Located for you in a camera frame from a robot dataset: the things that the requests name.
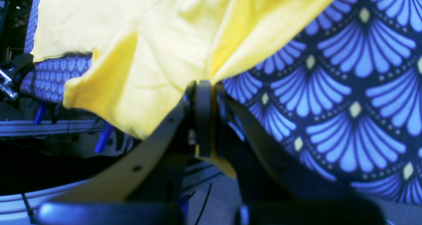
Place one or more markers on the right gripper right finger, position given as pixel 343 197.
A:
pixel 265 171

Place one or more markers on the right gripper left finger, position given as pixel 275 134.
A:
pixel 186 130

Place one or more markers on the yellow T-shirt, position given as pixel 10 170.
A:
pixel 146 52

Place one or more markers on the blue fan-pattern tablecloth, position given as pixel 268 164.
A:
pixel 343 95

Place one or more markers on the blue clamp handle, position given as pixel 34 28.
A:
pixel 104 138

